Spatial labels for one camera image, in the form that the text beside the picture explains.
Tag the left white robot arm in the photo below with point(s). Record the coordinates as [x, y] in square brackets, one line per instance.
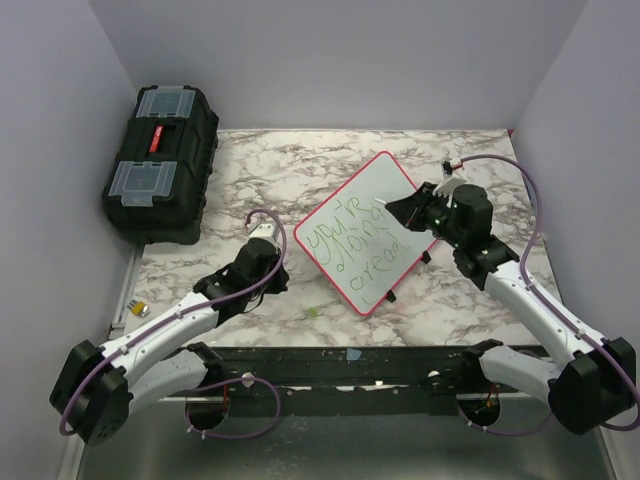
[99, 386]

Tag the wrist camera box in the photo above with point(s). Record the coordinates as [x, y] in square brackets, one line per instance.
[451, 179]
[265, 231]

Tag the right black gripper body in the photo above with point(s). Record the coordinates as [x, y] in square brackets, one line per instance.
[435, 216]

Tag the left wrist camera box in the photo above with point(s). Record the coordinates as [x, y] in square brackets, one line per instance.
[265, 231]

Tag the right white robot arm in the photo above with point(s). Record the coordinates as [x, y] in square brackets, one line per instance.
[587, 379]

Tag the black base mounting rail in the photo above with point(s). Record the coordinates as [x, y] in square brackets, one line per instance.
[319, 381]

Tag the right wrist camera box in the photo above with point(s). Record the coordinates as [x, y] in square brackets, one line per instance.
[451, 179]

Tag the black plastic toolbox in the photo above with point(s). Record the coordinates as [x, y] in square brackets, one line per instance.
[156, 192]

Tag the small yellow metal clip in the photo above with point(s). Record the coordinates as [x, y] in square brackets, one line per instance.
[138, 308]

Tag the blue tape piece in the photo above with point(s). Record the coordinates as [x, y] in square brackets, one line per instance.
[353, 354]

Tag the pink-framed whiteboard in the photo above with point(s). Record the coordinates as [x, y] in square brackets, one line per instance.
[356, 243]

